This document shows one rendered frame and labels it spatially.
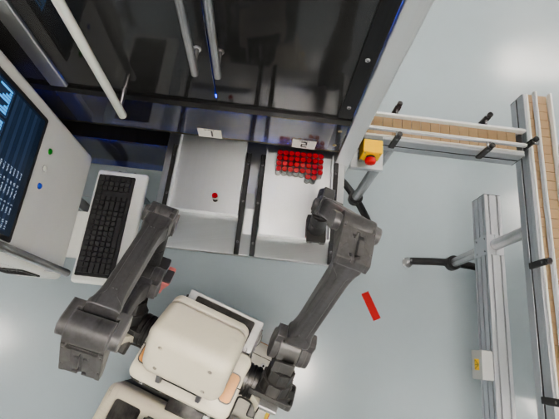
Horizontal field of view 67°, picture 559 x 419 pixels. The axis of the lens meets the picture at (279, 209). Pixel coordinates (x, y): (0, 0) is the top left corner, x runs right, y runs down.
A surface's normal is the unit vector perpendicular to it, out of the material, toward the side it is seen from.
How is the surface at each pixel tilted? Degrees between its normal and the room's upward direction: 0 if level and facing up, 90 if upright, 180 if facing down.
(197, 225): 0
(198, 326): 42
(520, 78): 0
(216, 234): 0
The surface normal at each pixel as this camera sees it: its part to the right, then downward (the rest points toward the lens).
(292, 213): 0.06, -0.32
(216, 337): 0.32, -0.81
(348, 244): 0.25, -0.46
